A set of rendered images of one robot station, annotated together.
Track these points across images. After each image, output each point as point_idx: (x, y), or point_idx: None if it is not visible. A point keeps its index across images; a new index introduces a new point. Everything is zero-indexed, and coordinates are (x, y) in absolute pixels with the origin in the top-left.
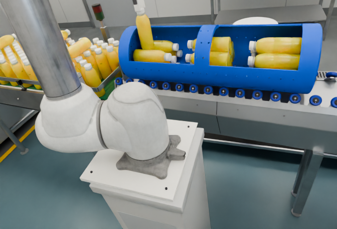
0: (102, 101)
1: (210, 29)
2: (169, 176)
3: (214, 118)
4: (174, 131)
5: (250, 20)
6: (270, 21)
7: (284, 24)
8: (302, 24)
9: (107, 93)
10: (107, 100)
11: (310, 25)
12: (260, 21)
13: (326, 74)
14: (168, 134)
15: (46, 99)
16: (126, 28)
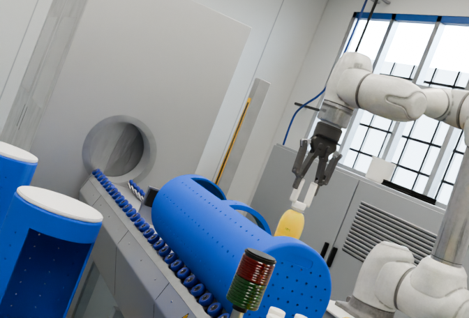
0: (413, 268)
1: (247, 205)
2: None
3: None
4: (332, 305)
5: (38, 197)
6: (43, 191)
7: (195, 181)
8: (197, 178)
9: None
10: (413, 258)
11: (203, 177)
12: (42, 194)
13: (146, 228)
14: (339, 308)
15: (461, 266)
16: (306, 245)
